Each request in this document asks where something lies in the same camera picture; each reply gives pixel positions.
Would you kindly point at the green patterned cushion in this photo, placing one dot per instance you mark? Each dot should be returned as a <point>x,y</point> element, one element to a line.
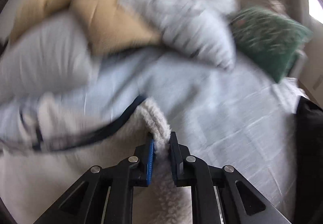
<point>269,39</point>

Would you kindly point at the grey pillow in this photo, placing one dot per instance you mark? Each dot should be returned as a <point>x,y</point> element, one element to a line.
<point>52,57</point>

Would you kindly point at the white patterned pillow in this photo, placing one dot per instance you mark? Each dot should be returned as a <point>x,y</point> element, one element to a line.
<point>197,28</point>

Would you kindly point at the white fleece jacket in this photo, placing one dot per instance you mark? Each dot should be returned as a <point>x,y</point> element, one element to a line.
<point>31,181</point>

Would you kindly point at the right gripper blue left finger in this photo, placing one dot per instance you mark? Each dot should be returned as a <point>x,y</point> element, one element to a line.
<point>144,170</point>

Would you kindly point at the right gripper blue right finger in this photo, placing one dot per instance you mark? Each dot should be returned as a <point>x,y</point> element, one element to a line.
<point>177,155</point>

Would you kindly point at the tan quilted blanket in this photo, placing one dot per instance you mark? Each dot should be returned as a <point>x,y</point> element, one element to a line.
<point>108,27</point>

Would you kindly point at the light blue bed sheet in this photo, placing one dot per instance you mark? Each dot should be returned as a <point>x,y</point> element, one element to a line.
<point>240,117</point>

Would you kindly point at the black clothing pile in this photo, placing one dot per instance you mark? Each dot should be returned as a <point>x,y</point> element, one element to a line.
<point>309,162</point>

